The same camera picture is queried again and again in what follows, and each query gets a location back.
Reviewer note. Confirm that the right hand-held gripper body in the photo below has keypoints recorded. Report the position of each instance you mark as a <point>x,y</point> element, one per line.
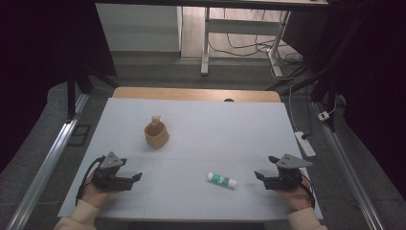
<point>284,177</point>

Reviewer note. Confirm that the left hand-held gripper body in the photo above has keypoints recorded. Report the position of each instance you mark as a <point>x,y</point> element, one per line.
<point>108,177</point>

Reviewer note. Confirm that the white green glue stick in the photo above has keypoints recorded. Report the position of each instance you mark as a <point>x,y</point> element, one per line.
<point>222,180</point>

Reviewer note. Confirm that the person's left hand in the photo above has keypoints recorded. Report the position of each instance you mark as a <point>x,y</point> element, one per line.
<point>95,194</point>

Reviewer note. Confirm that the person's right hand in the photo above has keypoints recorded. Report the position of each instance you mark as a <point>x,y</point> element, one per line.
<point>295,196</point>

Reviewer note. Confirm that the white power strip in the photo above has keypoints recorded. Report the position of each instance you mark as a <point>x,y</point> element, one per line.
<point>305,144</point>

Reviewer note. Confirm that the black floor plate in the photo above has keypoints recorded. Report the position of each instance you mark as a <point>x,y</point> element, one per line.
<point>79,135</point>

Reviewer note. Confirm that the white table mat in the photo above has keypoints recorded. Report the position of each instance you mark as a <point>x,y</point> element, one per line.
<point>207,140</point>

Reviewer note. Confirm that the small white adapter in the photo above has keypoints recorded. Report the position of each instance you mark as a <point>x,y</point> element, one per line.
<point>323,116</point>

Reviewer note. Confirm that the small black table grommet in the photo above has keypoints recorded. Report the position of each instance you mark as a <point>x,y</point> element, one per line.
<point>229,100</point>

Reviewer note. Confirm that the black metal stand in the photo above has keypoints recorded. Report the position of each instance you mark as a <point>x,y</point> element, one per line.
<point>75,89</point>
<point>319,86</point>

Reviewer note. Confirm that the wooden table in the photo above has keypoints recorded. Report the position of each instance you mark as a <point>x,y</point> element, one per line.
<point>191,94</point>

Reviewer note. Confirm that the black curtain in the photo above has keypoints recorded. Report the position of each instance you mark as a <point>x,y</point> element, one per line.
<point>373,80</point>
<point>35,70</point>

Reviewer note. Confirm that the aluminium rail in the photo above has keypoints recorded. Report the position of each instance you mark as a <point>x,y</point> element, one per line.
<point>348,172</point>
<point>48,166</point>

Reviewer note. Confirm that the white metal desk frame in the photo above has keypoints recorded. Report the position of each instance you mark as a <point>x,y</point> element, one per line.
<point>242,27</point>

